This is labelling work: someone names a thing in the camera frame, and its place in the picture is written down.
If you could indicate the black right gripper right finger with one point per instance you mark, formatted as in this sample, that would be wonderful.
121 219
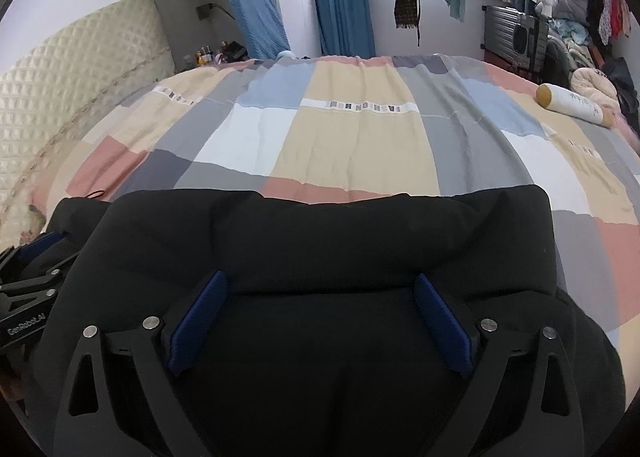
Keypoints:
521 399

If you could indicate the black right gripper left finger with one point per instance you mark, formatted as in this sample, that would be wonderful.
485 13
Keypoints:
118 398

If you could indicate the black puffer jacket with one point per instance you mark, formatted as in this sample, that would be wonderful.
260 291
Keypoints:
319 348

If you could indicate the cream quilted headboard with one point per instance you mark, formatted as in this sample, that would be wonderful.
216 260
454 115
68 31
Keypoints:
65 86

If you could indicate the bottles on bedside table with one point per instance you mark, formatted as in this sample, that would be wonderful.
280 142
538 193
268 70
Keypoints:
226 53

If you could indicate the white cylindrical bottle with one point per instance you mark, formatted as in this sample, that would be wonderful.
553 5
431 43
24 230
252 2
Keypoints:
560 100

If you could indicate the patchwork colour-block bed cover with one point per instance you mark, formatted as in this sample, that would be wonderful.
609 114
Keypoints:
340 129

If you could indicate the beige plush pile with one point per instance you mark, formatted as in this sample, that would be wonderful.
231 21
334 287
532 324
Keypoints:
594 85

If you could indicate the grey ribbed suitcase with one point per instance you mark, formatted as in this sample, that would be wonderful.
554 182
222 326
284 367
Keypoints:
517 38

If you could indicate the blue curtain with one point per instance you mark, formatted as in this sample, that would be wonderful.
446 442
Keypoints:
345 28

